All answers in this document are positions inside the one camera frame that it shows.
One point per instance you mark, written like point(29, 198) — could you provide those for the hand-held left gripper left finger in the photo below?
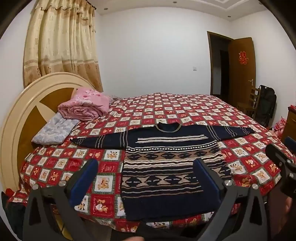
point(84, 183)

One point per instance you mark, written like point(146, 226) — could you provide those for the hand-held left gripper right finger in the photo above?
point(208, 178)

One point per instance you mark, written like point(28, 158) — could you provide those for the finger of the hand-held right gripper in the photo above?
point(276, 153)
point(290, 142)

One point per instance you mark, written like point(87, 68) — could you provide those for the navy patterned knit sweater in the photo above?
point(161, 185)

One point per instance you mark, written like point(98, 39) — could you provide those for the dark clothes pile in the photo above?
point(11, 213)

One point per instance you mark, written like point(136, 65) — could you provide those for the red patterned bag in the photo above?
point(278, 126)

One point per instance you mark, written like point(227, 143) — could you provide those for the brown wooden cabinet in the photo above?
point(290, 120)

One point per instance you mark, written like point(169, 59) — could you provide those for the black bag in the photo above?
point(268, 104)

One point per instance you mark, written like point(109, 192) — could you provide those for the wooden chair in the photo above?
point(251, 102)

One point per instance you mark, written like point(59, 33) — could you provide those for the red checked bear bedspread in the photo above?
point(231, 111)

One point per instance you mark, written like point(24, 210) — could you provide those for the grey floral pillow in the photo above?
point(53, 129)

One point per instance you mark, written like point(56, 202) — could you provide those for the pink folded quilt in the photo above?
point(85, 104)

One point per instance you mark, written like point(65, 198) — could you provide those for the brown wooden door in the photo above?
point(241, 76)

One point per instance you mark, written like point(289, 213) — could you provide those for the cream and wood headboard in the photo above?
point(27, 109)

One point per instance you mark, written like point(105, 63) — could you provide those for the red paper door decoration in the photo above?
point(242, 58)

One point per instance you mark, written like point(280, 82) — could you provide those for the beige patterned curtain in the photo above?
point(62, 41)

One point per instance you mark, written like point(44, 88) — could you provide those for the dark curtain rod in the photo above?
point(92, 4)

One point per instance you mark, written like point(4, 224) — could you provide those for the dark door frame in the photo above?
point(211, 64)

